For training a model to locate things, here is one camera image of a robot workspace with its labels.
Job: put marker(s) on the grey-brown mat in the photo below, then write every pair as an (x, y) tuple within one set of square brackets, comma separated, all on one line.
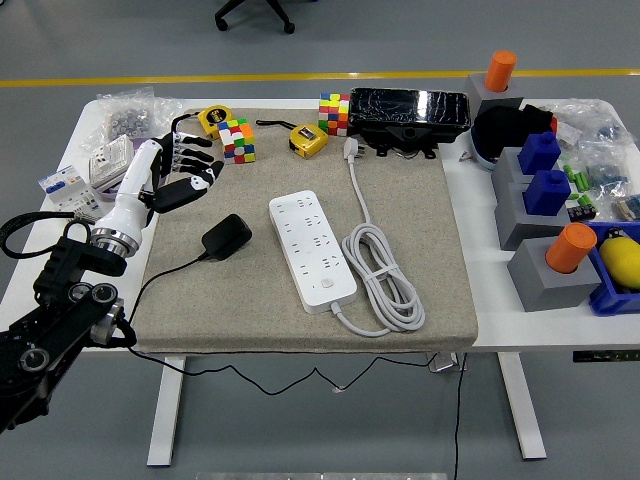
[(410, 200)]

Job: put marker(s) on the grey block with hole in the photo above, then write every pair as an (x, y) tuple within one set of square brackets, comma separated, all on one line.
[(505, 170), (535, 285), (515, 225), (477, 90)]

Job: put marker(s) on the small metal clip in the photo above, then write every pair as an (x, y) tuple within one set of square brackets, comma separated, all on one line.
[(466, 156)]

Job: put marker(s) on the white wall socket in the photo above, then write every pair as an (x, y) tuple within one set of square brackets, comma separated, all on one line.
[(107, 162)]

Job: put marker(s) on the clear bag of small parts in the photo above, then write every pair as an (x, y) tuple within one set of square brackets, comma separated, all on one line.
[(590, 120)]

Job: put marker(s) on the blue block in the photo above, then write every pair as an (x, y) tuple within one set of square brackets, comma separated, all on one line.
[(547, 192), (539, 152)]

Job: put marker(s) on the orange cylinder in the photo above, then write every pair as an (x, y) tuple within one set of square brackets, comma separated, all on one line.
[(500, 72), (570, 247)]

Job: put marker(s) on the black cap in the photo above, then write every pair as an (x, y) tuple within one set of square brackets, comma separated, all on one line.
[(500, 130)]

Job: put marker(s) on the yellow toy fruit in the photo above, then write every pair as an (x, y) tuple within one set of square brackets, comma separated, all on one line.
[(622, 262)]

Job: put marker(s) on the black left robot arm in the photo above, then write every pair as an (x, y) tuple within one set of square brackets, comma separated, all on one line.
[(70, 270)]

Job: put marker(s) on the rubik's cube with white face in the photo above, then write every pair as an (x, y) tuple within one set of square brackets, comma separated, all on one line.
[(237, 142)]

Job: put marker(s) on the black table control panel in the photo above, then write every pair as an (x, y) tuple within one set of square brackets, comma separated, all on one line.
[(605, 356)]

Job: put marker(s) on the white table leg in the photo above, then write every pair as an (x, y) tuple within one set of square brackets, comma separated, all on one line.
[(162, 435), (525, 425)]

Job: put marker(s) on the rubik's cube with yellow face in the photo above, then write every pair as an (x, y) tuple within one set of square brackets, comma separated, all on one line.
[(332, 115)]

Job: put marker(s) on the black office chair base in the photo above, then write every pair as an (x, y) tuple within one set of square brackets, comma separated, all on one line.
[(287, 25)]

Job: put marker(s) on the yellow tape measure black disc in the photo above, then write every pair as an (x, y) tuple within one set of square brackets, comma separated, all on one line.
[(214, 117)]

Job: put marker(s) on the yellow tape measure black clip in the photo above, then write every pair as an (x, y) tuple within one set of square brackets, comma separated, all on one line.
[(307, 140)]

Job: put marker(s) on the white power strip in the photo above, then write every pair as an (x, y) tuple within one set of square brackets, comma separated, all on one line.
[(312, 250)]

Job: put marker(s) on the clear bag of blue parts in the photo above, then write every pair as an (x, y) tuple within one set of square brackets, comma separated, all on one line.
[(607, 172)]

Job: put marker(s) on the metal bracket under table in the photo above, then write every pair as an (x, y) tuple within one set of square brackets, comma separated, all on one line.
[(445, 362)]

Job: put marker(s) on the small black component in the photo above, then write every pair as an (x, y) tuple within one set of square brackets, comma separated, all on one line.
[(580, 212)]

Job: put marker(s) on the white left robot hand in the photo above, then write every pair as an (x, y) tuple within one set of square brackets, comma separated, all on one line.
[(132, 192)]

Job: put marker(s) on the black power adapter plug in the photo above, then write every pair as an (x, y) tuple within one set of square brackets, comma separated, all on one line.
[(227, 237)]

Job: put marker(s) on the blue plastic bin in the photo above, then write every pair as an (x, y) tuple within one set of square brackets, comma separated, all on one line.
[(607, 302)]

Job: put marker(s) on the black device cracked screen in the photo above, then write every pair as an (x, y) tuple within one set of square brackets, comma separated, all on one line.
[(400, 107)]

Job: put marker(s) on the clear bag of beige parts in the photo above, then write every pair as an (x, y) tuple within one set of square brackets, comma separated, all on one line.
[(629, 207)]

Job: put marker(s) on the clear bag of metal nuts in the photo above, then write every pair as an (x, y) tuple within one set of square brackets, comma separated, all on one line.
[(127, 117)]

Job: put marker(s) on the white blue circuit breaker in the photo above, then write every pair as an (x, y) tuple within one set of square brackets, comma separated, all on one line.
[(65, 192)]

